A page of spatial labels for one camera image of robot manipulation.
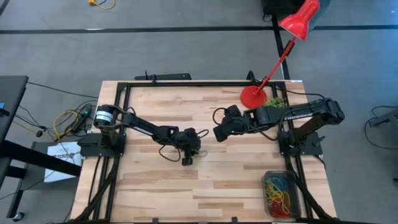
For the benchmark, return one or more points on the red rubber band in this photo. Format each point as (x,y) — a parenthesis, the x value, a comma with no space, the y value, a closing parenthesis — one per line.
(278,213)

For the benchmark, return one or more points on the green plant in white pot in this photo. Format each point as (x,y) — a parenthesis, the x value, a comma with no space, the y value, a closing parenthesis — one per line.
(275,102)

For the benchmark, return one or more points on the red desk lamp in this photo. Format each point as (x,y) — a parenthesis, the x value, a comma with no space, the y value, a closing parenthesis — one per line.
(253,98)

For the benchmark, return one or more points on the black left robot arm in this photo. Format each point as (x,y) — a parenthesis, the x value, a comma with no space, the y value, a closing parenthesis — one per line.
(146,127)

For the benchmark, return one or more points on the yellow rubber band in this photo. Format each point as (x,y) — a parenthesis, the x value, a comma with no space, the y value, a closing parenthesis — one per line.
(284,199)

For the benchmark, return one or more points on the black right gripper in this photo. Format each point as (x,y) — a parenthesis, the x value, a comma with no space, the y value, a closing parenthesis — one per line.
(241,124)

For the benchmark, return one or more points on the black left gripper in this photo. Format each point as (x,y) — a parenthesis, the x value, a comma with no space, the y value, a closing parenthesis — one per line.
(189,141)

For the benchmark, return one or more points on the clear plastic bin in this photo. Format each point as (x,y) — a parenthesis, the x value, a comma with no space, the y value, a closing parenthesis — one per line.
(295,186)

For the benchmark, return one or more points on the white printed paper sheet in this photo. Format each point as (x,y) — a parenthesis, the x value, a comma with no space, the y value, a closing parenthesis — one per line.
(57,175)

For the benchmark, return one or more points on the teal rubber band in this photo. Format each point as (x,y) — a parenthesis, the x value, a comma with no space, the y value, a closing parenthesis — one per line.
(276,181)

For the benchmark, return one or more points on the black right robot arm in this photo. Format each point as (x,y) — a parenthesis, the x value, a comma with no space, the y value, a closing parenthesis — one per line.
(298,113)

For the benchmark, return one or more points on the small blue box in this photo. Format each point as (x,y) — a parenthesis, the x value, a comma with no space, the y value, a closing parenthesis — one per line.
(2,105)

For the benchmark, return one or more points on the black flat device with antennas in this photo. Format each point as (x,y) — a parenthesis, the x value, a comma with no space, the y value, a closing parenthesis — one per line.
(174,76)

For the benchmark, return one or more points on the rubber bands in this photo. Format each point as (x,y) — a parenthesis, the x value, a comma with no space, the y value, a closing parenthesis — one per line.
(273,194)

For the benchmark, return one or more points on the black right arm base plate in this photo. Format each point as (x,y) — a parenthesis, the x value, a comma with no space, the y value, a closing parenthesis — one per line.
(314,149)

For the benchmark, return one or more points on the black cart on casters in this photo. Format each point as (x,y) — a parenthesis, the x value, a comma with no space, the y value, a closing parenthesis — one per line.
(275,7)

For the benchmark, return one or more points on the black desk on casters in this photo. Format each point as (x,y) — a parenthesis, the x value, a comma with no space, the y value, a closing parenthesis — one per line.
(11,93)

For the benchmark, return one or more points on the green rubber band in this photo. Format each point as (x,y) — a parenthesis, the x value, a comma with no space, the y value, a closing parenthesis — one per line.
(204,153)

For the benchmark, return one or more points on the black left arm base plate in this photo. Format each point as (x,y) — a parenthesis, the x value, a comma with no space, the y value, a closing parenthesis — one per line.
(90,150)

